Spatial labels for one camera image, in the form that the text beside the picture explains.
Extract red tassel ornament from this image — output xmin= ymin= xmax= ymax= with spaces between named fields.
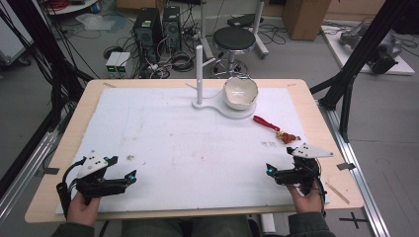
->
xmin=252 ymin=115 xmax=302 ymax=145

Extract white stand with post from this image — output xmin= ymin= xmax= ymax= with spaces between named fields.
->
xmin=192 ymin=44 xmax=258 ymax=120

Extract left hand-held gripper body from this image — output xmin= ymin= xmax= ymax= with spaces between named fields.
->
xmin=75 ymin=150 xmax=128 ymax=205

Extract person's legs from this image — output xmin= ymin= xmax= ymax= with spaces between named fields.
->
xmin=121 ymin=214 xmax=255 ymax=237

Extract black computer tower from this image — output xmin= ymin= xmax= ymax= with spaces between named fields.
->
xmin=161 ymin=5 xmax=183 ymax=54
xmin=132 ymin=7 xmax=164 ymax=64

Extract white foam board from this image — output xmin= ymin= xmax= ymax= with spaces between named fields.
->
xmin=55 ymin=86 xmax=330 ymax=215

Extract white board with equipment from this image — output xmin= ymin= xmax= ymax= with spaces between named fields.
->
xmin=320 ymin=21 xmax=416 ymax=77

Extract white eggshell-shaped bowl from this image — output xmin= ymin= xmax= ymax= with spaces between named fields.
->
xmin=222 ymin=75 xmax=260 ymax=112

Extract aluminium rail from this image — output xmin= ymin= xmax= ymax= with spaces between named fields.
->
xmin=0 ymin=129 xmax=60 ymax=228
xmin=317 ymin=100 xmax=392 ymax=237

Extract person's right hand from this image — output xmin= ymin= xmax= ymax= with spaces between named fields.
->
xmin=286 ymin=183 xmax=326 ymax=214

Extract small white power box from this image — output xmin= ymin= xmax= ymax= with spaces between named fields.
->
xmin=105 ymin=50 xmax=122 ymax=74
xmin=115 ymin=51 xmax=131 ymax=74

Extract person's left hand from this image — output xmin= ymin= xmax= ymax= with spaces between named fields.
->
xmin=66 ymin=191 xmax=102 ymax=228

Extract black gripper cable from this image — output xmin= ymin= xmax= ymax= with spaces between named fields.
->
xmin=55 ymin=156 xmax=87 ymax=219
xmin=310 ymin=157 xmax=328 ymax=200

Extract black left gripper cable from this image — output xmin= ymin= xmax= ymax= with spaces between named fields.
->
xmin=55 ymin=156 xmax=87 ymax=219

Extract thin wooden stick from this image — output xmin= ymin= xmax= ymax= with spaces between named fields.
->
xmin=324 ymin=181 xmax=352 ymax=205

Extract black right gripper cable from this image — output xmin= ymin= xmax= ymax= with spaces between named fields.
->
xmin=310 ymin=157 xmax=328 ymax=200

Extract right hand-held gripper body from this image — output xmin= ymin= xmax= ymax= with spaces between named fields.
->
xmin=274 ymin=141 xmax=334 ymax=197

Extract brown cardboard box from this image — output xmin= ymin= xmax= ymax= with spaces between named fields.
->
xmin=281 ymin=0 xmax=333 ymax=41

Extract black round stool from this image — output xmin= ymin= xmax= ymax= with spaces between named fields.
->
xmin=211 ymin=26 xmax=258 ymax=79

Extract black tape cross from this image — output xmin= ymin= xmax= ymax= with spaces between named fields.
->
xmin=338 ymin=211 xmax=369 ymax=230

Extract black metal frame strut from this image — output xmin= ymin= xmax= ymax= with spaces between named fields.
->
xmin=0 ymin=0 xmax=95 ymax=198
xmin=309 ymin=0 xmax=419 ymax=143

